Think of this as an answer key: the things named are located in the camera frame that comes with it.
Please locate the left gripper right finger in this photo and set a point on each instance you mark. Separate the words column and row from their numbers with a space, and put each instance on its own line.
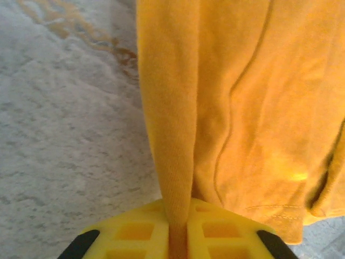
column 242, row 237

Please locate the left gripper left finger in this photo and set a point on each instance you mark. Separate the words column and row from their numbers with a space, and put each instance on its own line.
column 113, row 242

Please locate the yellow printed t-shirt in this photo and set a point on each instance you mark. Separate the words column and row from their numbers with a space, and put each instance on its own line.
column 242, row 108

